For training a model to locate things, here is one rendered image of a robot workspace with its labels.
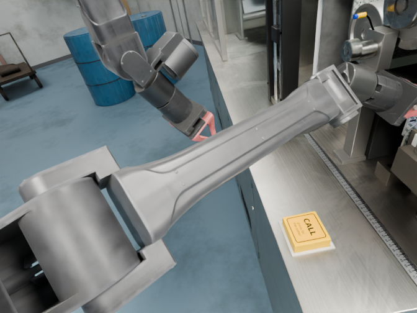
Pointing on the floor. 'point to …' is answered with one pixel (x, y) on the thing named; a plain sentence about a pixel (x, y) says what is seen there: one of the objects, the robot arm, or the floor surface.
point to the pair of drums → (90, 54)
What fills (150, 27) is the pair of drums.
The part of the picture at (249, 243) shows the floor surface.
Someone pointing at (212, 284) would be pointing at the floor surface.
